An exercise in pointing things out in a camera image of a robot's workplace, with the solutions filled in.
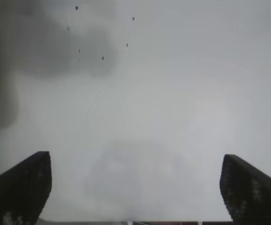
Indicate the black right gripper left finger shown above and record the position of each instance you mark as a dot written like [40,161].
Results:
[16,192]

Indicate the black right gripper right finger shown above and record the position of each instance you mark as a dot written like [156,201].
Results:
[254,194]

